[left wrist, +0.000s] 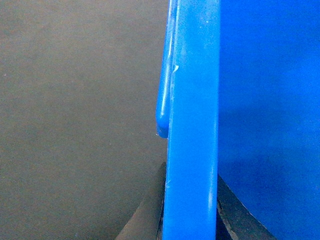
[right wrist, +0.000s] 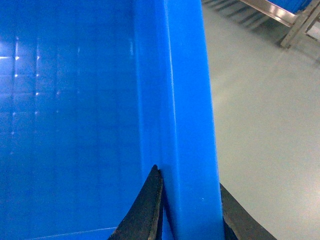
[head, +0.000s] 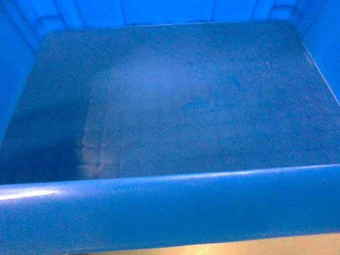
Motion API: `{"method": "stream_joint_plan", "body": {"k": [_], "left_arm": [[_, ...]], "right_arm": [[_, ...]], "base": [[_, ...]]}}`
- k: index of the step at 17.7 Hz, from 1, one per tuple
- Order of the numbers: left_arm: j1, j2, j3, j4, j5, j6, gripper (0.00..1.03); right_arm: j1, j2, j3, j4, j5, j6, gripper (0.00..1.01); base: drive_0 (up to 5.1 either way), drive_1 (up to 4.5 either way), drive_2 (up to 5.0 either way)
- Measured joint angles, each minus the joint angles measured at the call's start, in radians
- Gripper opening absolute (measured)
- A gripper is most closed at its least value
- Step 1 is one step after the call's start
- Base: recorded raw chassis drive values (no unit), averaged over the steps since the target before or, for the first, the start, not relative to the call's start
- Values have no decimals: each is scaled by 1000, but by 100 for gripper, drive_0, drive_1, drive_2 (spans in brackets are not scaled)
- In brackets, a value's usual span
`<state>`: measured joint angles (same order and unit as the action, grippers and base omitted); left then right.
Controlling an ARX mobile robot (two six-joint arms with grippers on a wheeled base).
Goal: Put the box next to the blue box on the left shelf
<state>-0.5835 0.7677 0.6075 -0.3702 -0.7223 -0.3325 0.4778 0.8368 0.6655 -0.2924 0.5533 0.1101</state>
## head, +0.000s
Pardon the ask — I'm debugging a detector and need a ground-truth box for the blue plastic bin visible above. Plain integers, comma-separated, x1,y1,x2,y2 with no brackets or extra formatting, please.
1,1,339,254

